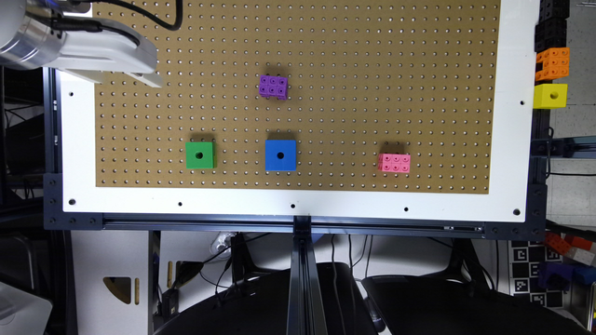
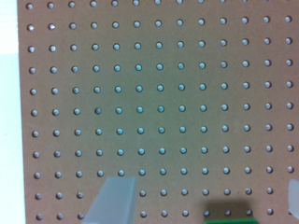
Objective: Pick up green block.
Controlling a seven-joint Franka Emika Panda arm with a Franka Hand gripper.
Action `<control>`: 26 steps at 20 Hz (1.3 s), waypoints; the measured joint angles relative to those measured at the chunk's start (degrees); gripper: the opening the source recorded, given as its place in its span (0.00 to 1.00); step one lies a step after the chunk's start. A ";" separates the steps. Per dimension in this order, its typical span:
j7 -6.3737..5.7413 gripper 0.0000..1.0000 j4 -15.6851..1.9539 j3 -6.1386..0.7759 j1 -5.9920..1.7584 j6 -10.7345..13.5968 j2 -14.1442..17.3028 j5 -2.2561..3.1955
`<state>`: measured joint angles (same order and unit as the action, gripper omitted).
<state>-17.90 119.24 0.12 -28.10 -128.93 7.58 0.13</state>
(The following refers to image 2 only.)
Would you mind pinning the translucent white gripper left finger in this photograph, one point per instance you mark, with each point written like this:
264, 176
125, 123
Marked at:
115, 203

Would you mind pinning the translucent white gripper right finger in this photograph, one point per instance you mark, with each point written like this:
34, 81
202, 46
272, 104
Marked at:
293, 196

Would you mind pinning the brown perforated pegboard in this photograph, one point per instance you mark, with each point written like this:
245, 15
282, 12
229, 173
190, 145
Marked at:
198, 100

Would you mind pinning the green block with hole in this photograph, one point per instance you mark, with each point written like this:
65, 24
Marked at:
244, 220

